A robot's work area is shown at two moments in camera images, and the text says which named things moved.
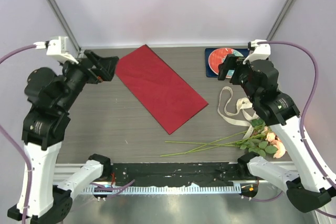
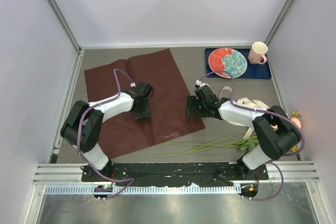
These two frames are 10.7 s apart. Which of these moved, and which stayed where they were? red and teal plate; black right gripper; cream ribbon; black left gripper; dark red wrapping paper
Moved: black left gripper; dark red wrapping paper; black right gripper
Stayed: red and teal plate; cream ribbon
